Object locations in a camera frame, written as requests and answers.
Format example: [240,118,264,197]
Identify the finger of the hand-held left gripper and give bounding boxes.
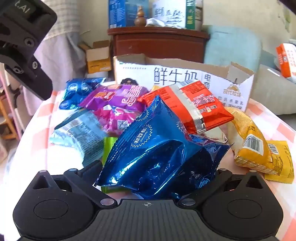
[5,54,53,100]

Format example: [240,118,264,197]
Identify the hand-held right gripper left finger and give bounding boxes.
[30,160,118,208]

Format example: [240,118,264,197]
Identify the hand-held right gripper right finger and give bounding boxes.
[177,168,270,207]

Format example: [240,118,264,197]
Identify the green snack packet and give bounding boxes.
[101,137,131,193]

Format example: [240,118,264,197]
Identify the light blue snack packet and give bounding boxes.
[49,110,109,167]

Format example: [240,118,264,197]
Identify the yellow snack packet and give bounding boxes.
[228,108,278,175]

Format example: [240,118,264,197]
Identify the blue foil snack packet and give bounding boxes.
[59,77,105,110]
[95,95,232,200]

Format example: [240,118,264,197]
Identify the pink white snack packet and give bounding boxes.
[94,104,148,138]

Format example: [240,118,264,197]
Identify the small yellow snack sachet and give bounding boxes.
[264,140,295,184]

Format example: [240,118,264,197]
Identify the purple snack packet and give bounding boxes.
[79,84,149,112]

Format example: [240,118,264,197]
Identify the orange red snack packet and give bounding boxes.
[137,80,234,135]

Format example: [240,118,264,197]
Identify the printed cardboard box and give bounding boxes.
[113,54,255,113]

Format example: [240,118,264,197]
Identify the plaid fabric cover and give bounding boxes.
[22,0,86,109]

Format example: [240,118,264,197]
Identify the pink metal rack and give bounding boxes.
[0,62,26,142]

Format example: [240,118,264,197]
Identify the small open cardboard box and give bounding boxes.
[79,40,112,74]

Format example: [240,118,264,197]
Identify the blue product box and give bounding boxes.
[109,0,149,29]

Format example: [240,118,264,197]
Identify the wooden gourd ornament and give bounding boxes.
[135,6,147,27]

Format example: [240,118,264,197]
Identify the dark wooden nightstand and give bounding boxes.
[107,26,210,77]

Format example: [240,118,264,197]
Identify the orange white paper bag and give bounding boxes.
[276,43,296,78]

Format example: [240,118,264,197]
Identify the white dotted work gloves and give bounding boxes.
[146,17,185,29]

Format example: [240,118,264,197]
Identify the white milk carton case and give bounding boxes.
[152,0,203,30]

